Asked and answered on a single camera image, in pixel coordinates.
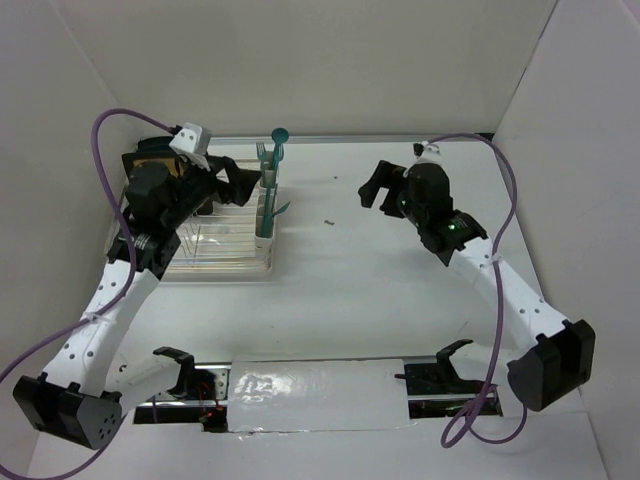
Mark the white utensil holder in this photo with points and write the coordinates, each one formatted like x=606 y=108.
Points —
x=262 y=244

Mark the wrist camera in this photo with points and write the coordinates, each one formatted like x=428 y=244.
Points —
x=426 y=152
x=192 y=141

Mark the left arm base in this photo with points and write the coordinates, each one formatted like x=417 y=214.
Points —
x=190 y=392

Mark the green plastic fork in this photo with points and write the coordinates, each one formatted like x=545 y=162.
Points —
x=261 y=154

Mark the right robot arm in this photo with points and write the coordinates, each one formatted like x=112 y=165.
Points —
x=557 y=353

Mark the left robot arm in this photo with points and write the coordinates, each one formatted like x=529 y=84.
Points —
x=77 y=397

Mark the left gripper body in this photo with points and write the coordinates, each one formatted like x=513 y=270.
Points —
x=194 y=188

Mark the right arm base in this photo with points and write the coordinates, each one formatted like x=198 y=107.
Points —
x=434 y=388

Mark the white dish drying rack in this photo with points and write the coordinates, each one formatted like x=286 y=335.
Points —
x=215 y=239

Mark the yellow plate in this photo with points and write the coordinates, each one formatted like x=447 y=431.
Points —
x=137 y=161

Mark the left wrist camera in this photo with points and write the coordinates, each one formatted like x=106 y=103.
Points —
x=192 y=141

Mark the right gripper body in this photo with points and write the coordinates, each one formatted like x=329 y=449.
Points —
x=398 y=201

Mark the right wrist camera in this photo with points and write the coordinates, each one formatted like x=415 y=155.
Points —
x=426 y=152

